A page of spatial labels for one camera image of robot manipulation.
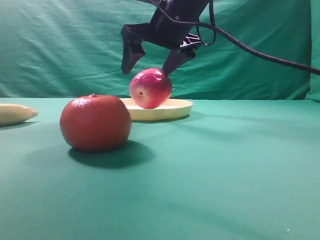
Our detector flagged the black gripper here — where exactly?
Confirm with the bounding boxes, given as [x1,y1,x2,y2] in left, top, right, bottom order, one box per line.
[120,0,209,75]

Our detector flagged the red apple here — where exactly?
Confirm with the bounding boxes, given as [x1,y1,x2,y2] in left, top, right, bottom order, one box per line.
[129,68,173,109]

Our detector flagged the yellow plate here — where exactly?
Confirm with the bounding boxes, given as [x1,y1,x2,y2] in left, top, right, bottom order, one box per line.
[120,98,194,121]

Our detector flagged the orange tangerine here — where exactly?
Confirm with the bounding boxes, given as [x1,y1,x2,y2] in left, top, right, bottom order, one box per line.
[59,94,132,152]

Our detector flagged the green backdrop cloth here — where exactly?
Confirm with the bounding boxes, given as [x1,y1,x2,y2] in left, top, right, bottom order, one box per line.
[0,0,320,101]

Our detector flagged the yellow banana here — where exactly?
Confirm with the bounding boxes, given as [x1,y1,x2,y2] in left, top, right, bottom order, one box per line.
[0,103,39,126]

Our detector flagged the black cable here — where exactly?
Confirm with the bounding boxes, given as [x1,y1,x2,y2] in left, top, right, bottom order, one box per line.
[136,0,320,76]

